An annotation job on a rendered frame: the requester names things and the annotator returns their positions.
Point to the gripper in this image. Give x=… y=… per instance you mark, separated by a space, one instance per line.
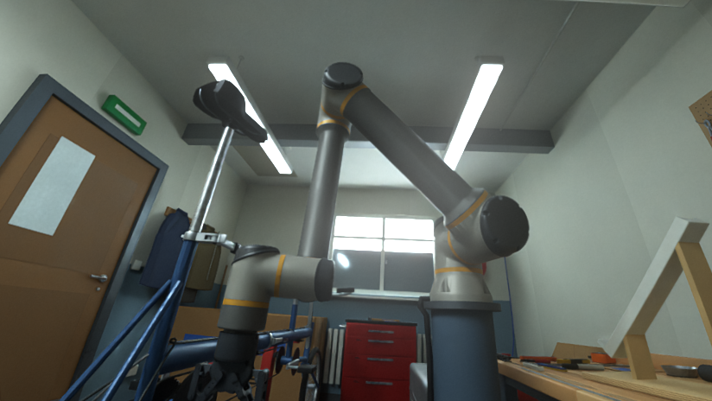
x=236 y=349

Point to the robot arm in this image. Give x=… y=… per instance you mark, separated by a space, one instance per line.
x=389 y=136

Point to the silver quick release clamp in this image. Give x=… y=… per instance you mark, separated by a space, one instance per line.
x=210 y=238

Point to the silver seatpost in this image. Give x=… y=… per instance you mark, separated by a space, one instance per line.
x=213 y=181

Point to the black bicycle saddle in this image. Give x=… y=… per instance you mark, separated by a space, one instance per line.
x=228 y=108

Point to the white radiator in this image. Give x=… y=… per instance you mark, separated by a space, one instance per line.
x=334 y=356

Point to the dark blue hanging coat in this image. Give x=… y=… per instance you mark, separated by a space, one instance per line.
x=164 y=250

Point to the red drawer cabinet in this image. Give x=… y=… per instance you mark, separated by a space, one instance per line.
x=379 y=361

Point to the window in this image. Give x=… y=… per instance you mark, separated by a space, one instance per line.
x=384 y=253

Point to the long ceiling light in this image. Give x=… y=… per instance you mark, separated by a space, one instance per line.
x=253 y=117
x=473 y=114

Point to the green exit sign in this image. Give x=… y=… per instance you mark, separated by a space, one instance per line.
x=123 y=114

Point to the orange small box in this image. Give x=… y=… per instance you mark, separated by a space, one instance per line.
x=602 y=359

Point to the wooden angled stand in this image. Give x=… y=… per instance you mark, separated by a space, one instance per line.
x=651 y=289

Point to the grey metal bowl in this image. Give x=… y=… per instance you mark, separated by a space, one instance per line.
x=680 y=371

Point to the black round object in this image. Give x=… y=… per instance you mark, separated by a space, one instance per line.
x=705 y=372

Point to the wooden pegboard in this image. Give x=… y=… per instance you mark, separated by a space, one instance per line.
x=702 y=117

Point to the blue folding bicycle frame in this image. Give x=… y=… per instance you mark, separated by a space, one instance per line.
x=167 y=311

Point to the white light switch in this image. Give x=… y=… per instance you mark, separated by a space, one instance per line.
x=136 y=265

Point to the brown door with grey frame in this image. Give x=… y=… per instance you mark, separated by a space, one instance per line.
x=67 y=233

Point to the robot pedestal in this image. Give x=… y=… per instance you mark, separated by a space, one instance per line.
x=463 y=356

